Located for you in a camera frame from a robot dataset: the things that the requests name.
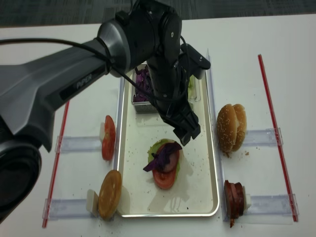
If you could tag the rear sesame bun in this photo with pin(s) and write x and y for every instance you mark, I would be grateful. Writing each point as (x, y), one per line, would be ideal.
(242, 125)

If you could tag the lettuce leaf on tray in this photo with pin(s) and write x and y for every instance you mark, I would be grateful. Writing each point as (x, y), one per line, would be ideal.
(163, 156)

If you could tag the purple cabbage pile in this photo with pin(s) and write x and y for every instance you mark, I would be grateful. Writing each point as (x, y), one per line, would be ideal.
(143, 81)

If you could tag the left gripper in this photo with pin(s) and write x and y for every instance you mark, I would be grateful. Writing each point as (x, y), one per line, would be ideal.
(170, 89)

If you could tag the white bread slice on tray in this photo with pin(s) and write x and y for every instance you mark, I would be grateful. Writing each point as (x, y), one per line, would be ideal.
(181, 156)

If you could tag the white block behind sausage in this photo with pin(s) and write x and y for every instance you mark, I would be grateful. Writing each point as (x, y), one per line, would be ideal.
(247, 200)

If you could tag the right red rod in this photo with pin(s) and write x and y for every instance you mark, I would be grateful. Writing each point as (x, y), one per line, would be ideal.
(294, 209)

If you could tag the upright sausage slices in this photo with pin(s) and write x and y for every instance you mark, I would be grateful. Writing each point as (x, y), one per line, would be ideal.
(235, 200)

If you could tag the metal serving tray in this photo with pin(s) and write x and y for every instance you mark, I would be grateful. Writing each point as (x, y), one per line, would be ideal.
(195, 191)

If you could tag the left lower clear crossbar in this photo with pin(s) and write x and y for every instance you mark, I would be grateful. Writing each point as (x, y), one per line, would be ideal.
(55, 209)

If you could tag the left long clear rail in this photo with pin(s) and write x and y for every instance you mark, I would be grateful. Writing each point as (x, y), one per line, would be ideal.
(118, 123)

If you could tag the brown round bun bottom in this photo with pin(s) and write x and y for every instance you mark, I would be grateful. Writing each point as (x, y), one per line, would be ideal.
(109, 195)

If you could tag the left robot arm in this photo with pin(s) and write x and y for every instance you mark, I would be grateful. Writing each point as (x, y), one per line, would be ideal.
(30, 93)

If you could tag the clear crossbar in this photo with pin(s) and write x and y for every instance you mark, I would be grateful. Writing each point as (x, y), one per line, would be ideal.
(70, 144)
(267, 137)
(55, 209)
(268, 210)

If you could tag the purple cabbage leaf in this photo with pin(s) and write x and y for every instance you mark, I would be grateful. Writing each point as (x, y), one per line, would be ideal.
(163, 156)

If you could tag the tomato slice on tray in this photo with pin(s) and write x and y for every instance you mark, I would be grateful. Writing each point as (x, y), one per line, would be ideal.
(164, 180)

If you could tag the red rod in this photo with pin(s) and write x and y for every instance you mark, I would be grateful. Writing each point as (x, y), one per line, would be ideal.
(55, 167)
(294, 209)

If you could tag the sausage slice on tray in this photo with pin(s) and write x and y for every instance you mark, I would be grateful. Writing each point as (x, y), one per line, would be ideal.
(174, 160)

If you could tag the right lower clear crossbar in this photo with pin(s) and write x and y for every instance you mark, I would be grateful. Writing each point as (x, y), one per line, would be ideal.
(268, 210)

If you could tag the right upper clear crossbar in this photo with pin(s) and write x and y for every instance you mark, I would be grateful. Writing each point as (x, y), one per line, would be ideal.
(267, 137)

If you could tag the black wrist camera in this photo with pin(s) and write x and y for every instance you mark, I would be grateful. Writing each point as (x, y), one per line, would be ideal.
(193, 61)

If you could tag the left red rod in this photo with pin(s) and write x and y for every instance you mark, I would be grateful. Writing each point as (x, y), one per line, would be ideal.
(55, 167)

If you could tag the left upper clear crossbar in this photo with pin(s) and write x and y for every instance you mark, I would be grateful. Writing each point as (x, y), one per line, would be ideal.
(70, 144)

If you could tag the upright tomato slices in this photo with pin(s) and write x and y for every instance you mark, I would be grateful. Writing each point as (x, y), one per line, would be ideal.
(108, 142)

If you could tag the clear plastic container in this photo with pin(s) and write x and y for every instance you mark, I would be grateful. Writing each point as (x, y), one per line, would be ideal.
(147, 107)

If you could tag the green lettuce pile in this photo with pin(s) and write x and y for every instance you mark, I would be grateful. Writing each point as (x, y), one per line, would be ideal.
(191, 87)

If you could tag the front sesame bun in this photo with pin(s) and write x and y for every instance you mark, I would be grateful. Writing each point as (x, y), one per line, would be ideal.
(227, 128)

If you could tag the white block behind tomato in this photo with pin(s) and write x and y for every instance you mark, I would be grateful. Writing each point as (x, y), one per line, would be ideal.
(102, 131)

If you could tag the sesame bun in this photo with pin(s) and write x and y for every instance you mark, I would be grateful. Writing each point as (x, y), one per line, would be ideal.
(227, 128)
(242, 125)

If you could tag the white block behind bun bottom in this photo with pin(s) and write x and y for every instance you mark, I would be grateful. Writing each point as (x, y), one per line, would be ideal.
(92, 202)

